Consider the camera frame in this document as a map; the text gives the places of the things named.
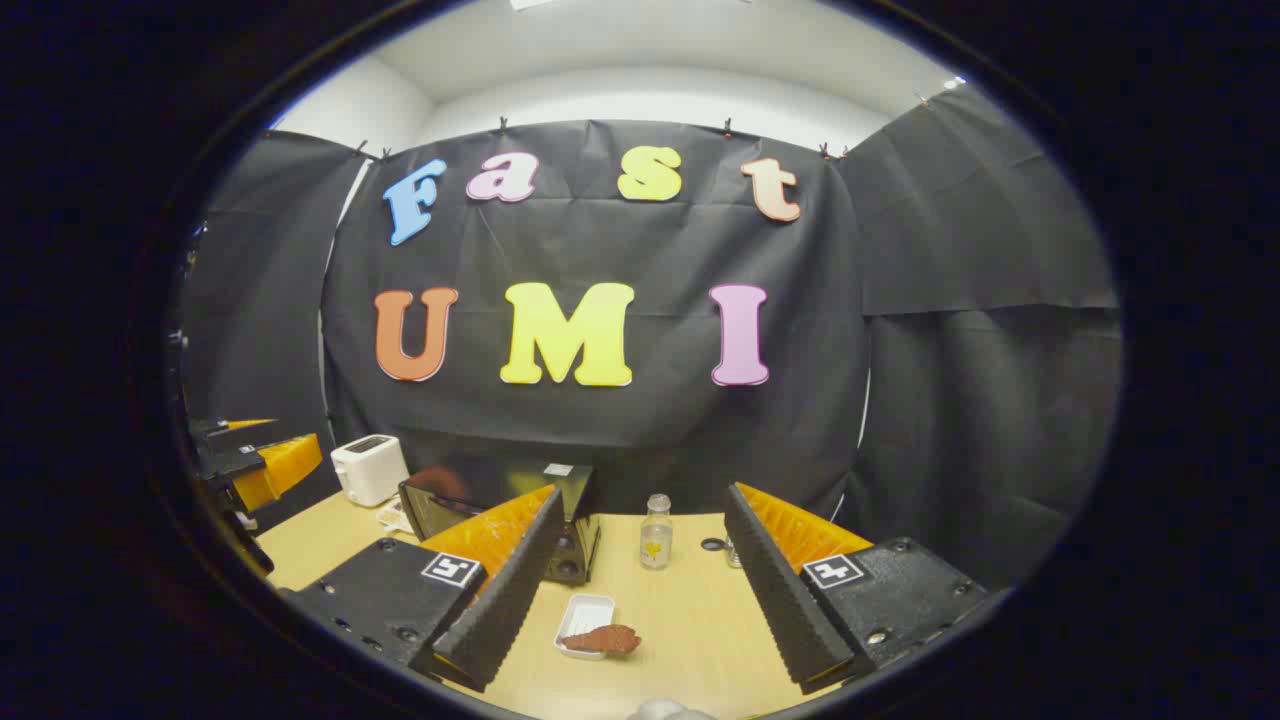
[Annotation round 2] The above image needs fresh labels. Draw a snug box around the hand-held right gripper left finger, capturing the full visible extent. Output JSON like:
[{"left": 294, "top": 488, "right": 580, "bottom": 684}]
[{"left": 285, "top": 485, "right": 566, "bottom": 693}]

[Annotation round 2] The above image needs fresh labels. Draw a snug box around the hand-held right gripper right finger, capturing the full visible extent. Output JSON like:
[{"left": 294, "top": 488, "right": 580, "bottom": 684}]
[{"left": 724, "top": 483, "right": 1001, "bottom": 696}]

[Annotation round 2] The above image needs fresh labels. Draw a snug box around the brown meat steak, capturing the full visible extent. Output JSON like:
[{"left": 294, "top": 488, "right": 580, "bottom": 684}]
[{"left": 560, "top": 625, "right": 642, "bottom": 657}]

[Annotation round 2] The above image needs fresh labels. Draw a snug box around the black electric oven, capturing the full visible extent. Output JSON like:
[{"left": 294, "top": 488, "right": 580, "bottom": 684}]
[{"left": 398, "top": 458, "right": 603, "bottom": 586}]

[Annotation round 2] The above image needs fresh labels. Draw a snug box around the white rectangular dish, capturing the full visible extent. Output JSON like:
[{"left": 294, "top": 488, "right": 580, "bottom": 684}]
[{"left": 554, "top": 593, "right": 616, "bottom": 661}]

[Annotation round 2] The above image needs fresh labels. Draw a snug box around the white toaster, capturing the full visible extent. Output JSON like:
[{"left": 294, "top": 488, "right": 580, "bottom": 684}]
[{"left": 330, "top": 435, "right": 411, "bottom": 508}]

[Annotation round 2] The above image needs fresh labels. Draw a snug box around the clear glass bottle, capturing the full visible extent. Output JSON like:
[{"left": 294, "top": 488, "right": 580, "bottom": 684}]
[{"left": 640, "top": 493, "right": 674, "bottom": 571}]

